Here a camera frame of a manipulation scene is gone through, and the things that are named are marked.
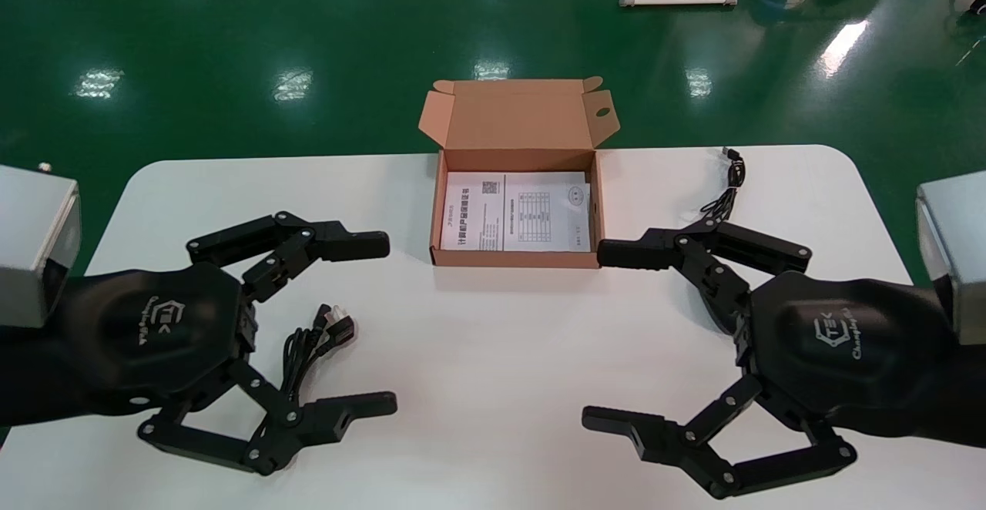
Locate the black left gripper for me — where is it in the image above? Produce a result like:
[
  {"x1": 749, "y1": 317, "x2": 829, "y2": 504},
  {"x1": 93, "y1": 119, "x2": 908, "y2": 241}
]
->
[{"x1": 46, "y1": 212, "x2": 398, "y2": 476}]

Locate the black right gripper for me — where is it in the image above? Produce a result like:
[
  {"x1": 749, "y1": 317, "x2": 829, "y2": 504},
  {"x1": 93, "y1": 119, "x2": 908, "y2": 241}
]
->
[{"x1": 582, "y1": 217, "x2": 960, "y2": 500}]

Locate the brown cardboard storage box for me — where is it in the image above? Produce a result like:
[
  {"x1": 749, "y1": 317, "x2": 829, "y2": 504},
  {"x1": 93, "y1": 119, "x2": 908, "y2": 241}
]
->
[{"x1": 418, "y1": 76, "x2": 622, "y2": 270}]

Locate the black power cable with plug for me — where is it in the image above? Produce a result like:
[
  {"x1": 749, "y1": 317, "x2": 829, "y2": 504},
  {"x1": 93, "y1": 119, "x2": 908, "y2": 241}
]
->
[{"x1": 279, "y1": 304, "x2": 357, "y2": 407}]

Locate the black wired computer mouse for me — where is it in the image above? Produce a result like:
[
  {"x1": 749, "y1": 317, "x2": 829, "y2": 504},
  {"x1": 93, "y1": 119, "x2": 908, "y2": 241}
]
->
[{"x1": 689, "y1": 148, "x2": 746, "y2": 227}]

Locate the white printed paper sheet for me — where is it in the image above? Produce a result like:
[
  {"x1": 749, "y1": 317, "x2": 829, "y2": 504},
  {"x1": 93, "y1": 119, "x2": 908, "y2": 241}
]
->
[{"x1": 441, "y1": 172, "x2": 592, "y2": 253}]

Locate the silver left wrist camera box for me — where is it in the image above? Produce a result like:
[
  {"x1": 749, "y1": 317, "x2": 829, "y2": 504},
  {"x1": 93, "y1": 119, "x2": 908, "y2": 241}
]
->
[{"x1": 0, "y1": 165, "x2": 82, "y2": 330}]

